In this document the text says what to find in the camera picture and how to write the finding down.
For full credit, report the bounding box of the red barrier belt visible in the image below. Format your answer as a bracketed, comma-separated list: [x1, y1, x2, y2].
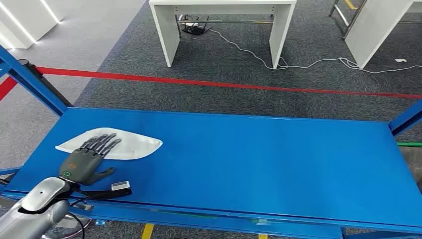
[0, 66, 422, 101]

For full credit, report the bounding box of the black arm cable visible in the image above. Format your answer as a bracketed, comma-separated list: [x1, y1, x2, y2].
[66, 212, 86, 239]

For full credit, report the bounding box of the blue metal shelf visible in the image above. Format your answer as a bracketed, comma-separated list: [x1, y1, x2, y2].
[0, 44, 422, 239]

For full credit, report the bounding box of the white curved panel part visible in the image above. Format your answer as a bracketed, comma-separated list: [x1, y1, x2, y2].
[55, 127, 164, 161]

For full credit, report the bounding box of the metal ladder frame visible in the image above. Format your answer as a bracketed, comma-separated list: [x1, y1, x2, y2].
[328, 0, 367, 40]

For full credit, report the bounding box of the black device with cables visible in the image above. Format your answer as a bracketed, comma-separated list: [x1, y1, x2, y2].
[181, 22, 211, 36]

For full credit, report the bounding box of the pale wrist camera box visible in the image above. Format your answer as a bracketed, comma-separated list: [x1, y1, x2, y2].
[110, 180, 133, 198]

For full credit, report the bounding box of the white desk with metal bar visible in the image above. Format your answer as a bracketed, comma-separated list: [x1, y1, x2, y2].
[149, 0, 298, 70]

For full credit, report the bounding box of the white floor cable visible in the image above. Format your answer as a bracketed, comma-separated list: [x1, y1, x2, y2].
[209, 29, 422, 74]

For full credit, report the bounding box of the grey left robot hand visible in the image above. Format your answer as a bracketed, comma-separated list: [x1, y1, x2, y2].
[58, 132, 123, 187]

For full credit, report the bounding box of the white partition with light strips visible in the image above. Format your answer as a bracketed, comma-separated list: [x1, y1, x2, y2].
[0, 0, 65, 50]

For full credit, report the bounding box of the black stanchion post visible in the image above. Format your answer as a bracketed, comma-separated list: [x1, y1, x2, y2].
[18, 58, 73, 108]

